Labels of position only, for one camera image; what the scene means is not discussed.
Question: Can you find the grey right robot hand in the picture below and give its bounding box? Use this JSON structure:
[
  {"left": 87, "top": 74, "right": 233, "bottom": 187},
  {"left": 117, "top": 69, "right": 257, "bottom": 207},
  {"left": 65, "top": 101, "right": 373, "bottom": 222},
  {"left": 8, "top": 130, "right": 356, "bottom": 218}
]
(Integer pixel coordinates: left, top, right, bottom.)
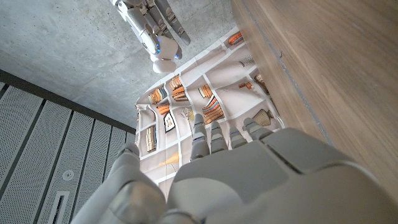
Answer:
[{"left": 109, "top": 0, "right": 192, "bottom": 62}]

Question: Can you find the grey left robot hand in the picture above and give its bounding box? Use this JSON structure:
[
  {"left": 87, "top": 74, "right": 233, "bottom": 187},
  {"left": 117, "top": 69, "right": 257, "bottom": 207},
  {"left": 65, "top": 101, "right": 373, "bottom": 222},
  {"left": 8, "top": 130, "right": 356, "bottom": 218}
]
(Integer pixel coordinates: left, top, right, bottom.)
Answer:
[{"left": 70, "top": 113, "right": 398, "bottom": 224}]

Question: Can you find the printed bookshelf backdrop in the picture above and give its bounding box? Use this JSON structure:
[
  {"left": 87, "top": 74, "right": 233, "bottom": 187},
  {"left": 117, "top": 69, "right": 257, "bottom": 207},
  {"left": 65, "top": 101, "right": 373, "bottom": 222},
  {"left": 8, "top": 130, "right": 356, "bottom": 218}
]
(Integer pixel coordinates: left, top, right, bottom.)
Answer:
[{"left": 134, "top": 26, "right": 285, "bottom": 200}]

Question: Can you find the white ceiling vent slot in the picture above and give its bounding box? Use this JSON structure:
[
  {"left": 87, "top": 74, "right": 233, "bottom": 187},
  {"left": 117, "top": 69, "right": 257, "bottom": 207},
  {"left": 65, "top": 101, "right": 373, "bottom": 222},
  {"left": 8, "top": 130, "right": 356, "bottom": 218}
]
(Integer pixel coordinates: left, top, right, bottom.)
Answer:
[{"left": 48, "top": 190, "right": 71, "bottom": 224}]

